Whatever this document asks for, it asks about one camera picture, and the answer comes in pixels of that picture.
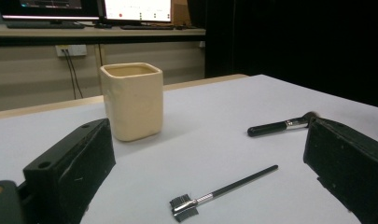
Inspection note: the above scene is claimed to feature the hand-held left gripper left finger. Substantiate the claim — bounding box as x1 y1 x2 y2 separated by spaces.
22 118 117 224

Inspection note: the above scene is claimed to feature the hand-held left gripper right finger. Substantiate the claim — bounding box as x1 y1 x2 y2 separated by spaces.
302 117 378 224

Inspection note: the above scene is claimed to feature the black makeup brush silver ferrule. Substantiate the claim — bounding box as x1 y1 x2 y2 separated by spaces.
246 111 318 138

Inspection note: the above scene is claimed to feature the cream square ceramic cup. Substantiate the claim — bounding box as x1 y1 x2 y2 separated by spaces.
99 62 164 143

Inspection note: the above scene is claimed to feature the thin black brow comb brush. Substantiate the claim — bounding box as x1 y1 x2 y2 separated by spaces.
169 164 279 223

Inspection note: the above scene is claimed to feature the beige office desk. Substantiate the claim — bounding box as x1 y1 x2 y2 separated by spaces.
0 23 207 48

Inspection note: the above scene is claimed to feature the black curtain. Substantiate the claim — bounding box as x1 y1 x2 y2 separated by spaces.
186 0 378 110

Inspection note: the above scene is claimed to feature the white table cover sheet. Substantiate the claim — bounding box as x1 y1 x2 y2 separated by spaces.
0 74 378 224

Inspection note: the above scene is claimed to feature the black keyboard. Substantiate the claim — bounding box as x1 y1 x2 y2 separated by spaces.
120 24 175 31
6 21 86 30

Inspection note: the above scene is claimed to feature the dark computer monitor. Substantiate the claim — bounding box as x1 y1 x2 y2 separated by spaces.
0 0 101 21

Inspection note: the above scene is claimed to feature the bright white computer monitor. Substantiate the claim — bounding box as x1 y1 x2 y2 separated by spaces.
102 0 173 23

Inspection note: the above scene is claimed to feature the brown cardboard box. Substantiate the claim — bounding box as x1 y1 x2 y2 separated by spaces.
171 0 190 26

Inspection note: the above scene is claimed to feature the black power cable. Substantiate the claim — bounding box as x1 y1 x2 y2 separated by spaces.
65 49 84 99
63 49 77 101

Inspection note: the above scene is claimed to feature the white wall socket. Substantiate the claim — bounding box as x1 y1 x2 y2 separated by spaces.
55 44 88 58

